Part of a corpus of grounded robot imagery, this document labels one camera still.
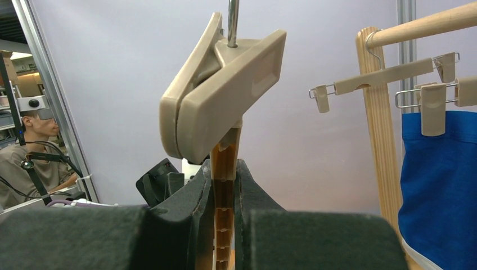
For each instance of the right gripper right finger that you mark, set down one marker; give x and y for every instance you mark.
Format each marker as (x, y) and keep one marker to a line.
(269, 237)

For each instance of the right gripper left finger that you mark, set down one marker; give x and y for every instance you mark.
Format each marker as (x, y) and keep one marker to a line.
(176, 234)

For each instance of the beige clip hanger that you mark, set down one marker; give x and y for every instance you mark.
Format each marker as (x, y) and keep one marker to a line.
(433, 100)
(444, 64)
(200, 113)

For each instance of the blue underwear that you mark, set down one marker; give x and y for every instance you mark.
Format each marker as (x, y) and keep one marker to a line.
(437, 219)

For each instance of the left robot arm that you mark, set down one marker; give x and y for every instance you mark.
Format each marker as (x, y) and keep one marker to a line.
(164, 179)

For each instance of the empty beige clip hanger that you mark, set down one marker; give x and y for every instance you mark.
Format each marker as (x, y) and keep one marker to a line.
(444, 64)

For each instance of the seated operator person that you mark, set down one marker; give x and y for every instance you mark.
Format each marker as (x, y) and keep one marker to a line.
(54, 175)

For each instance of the wooden clothes rack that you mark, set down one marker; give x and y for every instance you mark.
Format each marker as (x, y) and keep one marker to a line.
(378, 110)

